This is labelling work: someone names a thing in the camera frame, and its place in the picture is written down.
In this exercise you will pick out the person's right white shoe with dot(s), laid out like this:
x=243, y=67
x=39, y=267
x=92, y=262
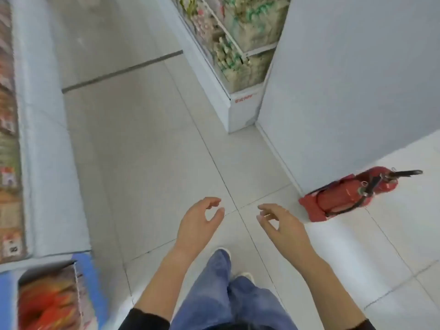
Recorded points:
x=246, y=276

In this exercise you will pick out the person's right hand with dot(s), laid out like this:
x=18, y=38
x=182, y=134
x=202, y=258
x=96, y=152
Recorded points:
x=289, y=233

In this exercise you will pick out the blue display bin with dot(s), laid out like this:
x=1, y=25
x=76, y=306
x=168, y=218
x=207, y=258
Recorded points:
x=93, y=292

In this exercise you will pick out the pile of red orange packets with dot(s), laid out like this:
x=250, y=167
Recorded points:
x=45, y=302

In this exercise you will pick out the white shelf unit green goods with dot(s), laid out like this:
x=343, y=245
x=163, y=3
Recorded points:
x=237, y=106

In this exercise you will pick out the red fire extinguisher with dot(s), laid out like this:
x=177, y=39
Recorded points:
x=340, y=194

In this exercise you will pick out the person's left white shoe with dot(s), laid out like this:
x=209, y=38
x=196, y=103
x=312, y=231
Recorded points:
x=224, y=252

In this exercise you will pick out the person's left forearm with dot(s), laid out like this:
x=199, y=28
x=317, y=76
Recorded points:
x=161, y=288

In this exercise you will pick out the person's right forearm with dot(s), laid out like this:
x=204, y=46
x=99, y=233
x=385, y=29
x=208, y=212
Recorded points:
x=330, y=292

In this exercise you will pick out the person's left hand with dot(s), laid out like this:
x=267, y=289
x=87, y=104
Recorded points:
x=196, y=229

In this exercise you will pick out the person's white shoe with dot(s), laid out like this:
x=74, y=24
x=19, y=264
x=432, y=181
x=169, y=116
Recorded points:
x=246, y=276
x=224, y=252

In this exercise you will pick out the person's blue jeans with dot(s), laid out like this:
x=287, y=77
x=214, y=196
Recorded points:
x=227, y=302

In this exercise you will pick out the row of green snack packets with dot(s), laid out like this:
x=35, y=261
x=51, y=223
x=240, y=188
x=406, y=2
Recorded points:
x=237, y=55

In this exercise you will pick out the pale grey shelf unit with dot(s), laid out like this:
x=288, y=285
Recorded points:
x=51, y=168

